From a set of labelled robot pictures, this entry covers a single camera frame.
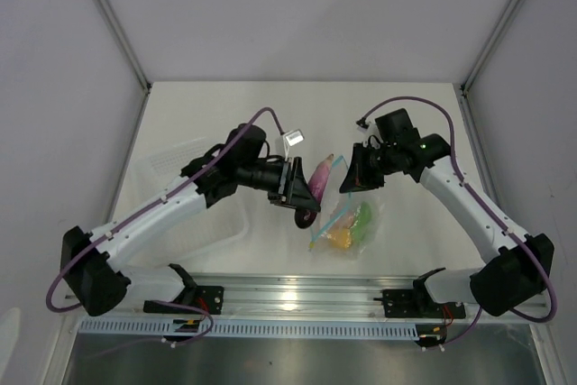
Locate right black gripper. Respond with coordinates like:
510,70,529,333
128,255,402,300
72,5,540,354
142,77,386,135
340,142,398,194

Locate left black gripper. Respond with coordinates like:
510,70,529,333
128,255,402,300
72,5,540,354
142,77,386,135
237,156,320,213

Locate purple toy eggplant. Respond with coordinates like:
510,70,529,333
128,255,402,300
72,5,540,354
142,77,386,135
294,153,334,229

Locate clear zip top bag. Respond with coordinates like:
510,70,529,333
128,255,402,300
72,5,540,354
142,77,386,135
308,155,384,260

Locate green toy vegetable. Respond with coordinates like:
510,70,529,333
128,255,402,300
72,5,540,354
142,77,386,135
349,201,372,243

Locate yellow toy lemon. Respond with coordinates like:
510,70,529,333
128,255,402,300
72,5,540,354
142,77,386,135
326,227,353,251

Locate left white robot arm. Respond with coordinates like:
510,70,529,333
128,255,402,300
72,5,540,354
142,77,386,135
60,124,321,316

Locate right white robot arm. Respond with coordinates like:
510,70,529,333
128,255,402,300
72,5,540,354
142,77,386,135
339,108,554,316

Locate white perforated plastic basket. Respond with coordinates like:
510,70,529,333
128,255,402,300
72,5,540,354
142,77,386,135
129,138,249,267

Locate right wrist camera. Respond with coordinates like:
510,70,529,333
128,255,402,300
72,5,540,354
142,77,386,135
356,118,379,136

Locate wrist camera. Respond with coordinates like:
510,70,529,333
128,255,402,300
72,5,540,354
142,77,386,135
280,129,305,159
356,118,379,136

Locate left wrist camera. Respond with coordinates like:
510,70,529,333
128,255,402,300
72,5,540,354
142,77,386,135
280,129,305,159

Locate aluminium mounting rail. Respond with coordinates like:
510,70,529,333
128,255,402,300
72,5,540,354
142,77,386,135
60,272,554,327

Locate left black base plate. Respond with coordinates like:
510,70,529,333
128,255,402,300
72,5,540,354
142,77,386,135
143,286,224,315

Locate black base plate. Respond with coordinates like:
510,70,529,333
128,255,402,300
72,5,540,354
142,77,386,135
373,289,466,319
143,286,224,315

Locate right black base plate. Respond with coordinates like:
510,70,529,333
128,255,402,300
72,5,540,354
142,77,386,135
373,289,466,319

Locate white slotted cable duct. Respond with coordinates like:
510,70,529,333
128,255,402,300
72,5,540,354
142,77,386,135
78,317,419,341

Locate right aluminium frame post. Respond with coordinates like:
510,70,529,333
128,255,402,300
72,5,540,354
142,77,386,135
460,0,526,97

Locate aluminium frame post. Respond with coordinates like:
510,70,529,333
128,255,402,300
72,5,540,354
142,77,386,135
92,0,151,95
460,0,526,97

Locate left aluminium frame post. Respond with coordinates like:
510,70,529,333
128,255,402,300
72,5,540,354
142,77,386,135
92,0,151,95

